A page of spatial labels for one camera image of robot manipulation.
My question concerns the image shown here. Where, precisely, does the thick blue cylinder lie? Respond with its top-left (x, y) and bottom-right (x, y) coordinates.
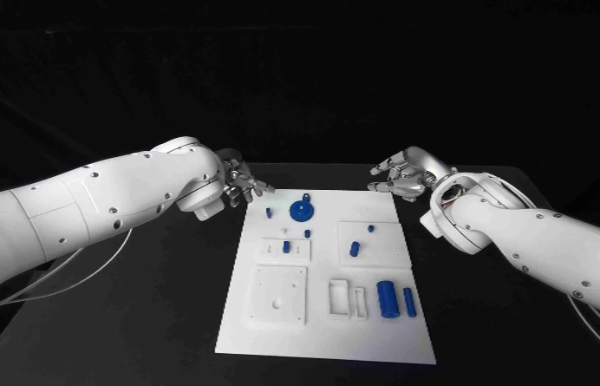
top-left (375, 280), bottom-right (401, 319)

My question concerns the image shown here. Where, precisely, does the blue gear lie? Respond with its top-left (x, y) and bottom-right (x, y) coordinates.
top-left (289, 193), bottom-right (318, 223)

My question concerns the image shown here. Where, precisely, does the white task board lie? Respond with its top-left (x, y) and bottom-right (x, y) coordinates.
top-left (214, 188), bottom-right (437, 365)

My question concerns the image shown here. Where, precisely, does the white cable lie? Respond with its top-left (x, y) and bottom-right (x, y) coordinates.
top-left (567, 293), bottom-right (600, 342)
top-left (0, 227), bottom-right (134, 307)
top-left (0, 247), bottom-right (87, 304)

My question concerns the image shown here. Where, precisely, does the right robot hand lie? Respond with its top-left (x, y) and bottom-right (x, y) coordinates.
top-left (367, 146), bottom-right (459, 203)

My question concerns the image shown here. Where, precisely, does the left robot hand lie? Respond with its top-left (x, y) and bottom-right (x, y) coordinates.
top-left (214, 147), bottom-right (277, 208)

